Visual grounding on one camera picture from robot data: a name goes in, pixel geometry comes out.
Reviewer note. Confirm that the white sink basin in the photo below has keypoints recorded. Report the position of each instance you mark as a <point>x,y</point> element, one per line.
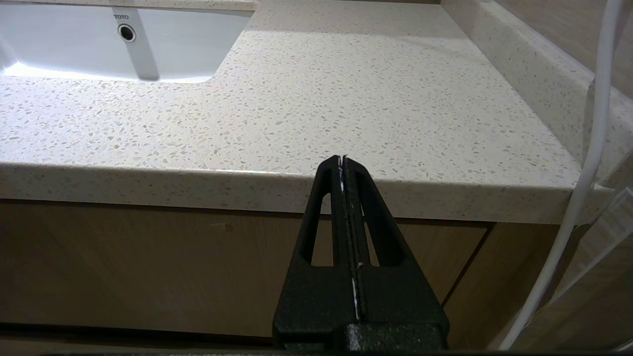
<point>188,44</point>

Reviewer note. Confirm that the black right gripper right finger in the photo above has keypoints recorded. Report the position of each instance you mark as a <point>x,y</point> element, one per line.
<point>400,306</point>

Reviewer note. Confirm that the wooden vanity cabinet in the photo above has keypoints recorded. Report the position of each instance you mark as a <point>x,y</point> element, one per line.
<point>148,272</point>

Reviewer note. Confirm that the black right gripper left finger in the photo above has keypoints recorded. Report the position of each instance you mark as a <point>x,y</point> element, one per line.
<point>311,301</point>

